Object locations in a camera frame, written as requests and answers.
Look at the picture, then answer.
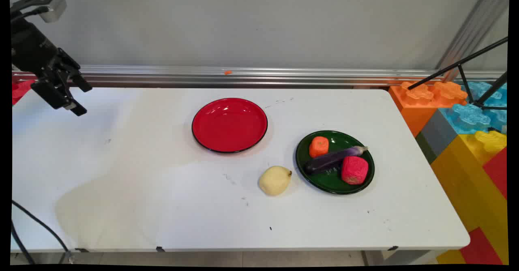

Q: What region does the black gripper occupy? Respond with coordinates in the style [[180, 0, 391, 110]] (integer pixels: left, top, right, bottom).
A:
[[11, 18, 93, 117]]

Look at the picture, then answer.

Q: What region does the big red building block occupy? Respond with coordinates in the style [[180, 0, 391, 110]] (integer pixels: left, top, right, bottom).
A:
[[12, 79, 36, 106]]

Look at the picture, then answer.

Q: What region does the red round plate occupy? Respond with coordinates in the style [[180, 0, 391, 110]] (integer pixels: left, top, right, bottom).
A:
[[191, 97, 268, 154]]

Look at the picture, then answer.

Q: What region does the pale yellow toy pear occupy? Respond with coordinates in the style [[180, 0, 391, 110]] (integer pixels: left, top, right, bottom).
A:
[[258, 165, 293, 196]]

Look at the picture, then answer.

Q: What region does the orange toy mandarin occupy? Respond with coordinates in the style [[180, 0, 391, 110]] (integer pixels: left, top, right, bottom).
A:
[[309, 136, 330, 159]]

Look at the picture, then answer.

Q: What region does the purple toy eggplant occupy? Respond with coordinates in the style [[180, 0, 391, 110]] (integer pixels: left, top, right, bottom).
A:
[[305, 145, 369, 175]]

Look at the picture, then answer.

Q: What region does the green round plate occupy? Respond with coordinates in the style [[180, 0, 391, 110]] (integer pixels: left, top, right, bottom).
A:
[[295, 130, 375, 195]]

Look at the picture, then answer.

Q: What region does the red toy apple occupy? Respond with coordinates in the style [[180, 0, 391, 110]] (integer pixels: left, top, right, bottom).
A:
[[341, 156, 369, 185]]

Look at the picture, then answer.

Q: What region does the big orange building block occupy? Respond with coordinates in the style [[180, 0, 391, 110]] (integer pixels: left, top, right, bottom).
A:
[[388, 80, 469, 138]]

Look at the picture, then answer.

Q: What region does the big grey building block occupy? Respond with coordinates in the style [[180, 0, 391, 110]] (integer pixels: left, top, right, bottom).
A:
[[415, 109, 459, 165]]

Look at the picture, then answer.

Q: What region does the black tripod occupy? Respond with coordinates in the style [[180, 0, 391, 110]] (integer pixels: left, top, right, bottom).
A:
[[407, 36, 508, 111]]

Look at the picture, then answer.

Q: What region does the big blue building block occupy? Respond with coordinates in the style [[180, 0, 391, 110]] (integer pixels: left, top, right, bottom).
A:
[[440, 81, 508, 135]]

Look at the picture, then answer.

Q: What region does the big yellow building block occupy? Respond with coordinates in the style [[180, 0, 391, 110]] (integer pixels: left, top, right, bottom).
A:
[[430, 130, 508, 264]]

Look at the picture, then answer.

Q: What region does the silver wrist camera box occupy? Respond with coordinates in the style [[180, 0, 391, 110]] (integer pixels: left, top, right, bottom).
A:
[[10, 0, 68, 23]]

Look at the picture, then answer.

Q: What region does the black cable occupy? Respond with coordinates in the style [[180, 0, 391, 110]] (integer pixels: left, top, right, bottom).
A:
[[11, 200, 76, 264], [11, 222, 36, 266]]

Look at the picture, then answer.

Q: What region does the aluminium profile rail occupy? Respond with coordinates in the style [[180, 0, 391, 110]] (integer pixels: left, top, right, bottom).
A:
[[12, 65, 506, 89]]

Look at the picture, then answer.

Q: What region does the aluminium profile post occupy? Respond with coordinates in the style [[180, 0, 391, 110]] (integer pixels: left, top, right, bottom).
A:
[[435, 0, 510, 82]]

